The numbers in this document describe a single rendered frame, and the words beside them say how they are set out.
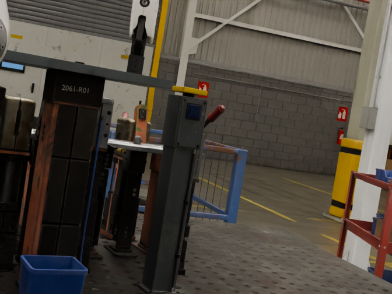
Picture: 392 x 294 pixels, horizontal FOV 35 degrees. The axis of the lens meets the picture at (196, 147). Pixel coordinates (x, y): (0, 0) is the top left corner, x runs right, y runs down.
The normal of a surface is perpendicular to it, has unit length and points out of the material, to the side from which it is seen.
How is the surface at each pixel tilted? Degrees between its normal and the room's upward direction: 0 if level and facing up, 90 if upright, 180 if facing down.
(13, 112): 90
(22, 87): 90
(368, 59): 90
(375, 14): 90
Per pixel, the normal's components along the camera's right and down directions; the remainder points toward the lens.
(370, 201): 0.31, 0.10
